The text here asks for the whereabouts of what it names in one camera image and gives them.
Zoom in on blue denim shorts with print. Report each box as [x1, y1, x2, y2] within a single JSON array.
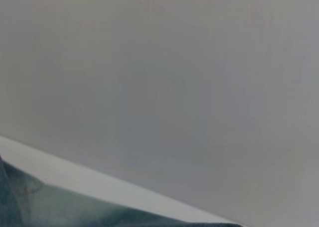
[[0, 154, 240, 227]]

